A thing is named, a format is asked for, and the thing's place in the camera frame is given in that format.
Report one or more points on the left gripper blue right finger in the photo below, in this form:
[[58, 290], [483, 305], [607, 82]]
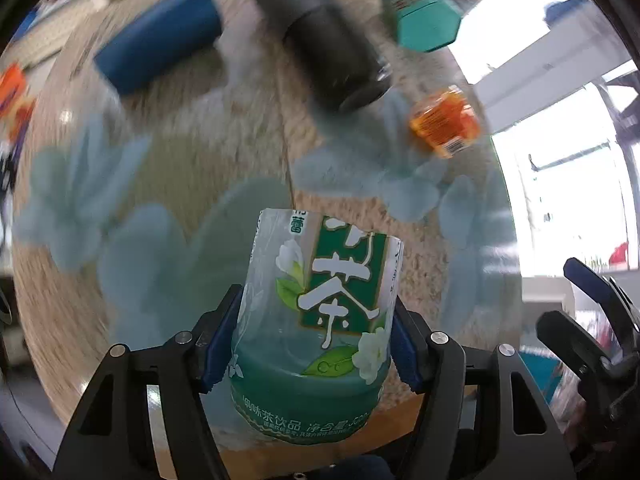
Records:
[[432, 364]]

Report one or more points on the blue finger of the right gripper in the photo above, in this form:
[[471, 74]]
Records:
[[573, 345], [616, 304]]

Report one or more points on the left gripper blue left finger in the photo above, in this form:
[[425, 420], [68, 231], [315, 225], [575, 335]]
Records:
[[191, 363]]

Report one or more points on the clear green label plastic cup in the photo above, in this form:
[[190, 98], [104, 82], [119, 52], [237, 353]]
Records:
[[311, 349]]

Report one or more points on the dark blue cup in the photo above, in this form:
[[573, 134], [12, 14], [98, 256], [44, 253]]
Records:
[[156, 40]]

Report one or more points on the orange plastic jar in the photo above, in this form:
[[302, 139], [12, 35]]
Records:
[[445, 121]]

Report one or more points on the teal hexagonal box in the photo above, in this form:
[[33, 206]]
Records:
[[422, 25]]

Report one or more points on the orange shopping bag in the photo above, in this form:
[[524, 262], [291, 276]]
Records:
[[16, 104]]

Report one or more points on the black cylindrical thermos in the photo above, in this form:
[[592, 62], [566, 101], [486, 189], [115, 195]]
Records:
[[344, 69]]

